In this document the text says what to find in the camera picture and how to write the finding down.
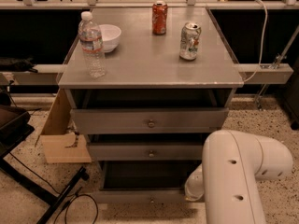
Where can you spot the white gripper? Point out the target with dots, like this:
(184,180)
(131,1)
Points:
(193,184)

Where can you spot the grey bottom drawer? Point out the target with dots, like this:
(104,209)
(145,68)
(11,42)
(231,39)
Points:
(144,181)

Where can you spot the grey drawer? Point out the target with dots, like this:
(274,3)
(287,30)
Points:
(144,181)
(149,151)
(149,120)

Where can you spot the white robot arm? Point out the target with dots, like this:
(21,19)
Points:
(232,163)

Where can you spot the grey top drawer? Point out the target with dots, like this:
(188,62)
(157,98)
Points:
(149,120)

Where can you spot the grey middle drawer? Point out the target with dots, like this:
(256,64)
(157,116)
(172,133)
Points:
(149,151)

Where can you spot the grey drawer cabinet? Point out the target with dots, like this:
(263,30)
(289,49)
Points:
(146,71)

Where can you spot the black stand base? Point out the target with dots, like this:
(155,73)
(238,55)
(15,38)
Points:
(53,201)

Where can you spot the cardboard box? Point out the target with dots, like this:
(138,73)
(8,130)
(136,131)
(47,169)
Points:
(61,142)

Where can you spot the silver soda can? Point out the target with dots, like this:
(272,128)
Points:
(189,42)

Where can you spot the white bowl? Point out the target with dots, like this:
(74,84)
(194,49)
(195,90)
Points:
(111,35)

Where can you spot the orange soda can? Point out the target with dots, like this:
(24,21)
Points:
(159,17)

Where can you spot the clear plastic water bottle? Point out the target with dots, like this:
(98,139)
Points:
(91,41)

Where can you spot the black chair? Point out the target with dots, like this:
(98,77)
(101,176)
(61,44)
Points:
(14,127)

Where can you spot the metal rail frame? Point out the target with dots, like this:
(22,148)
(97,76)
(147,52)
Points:
(140,5)

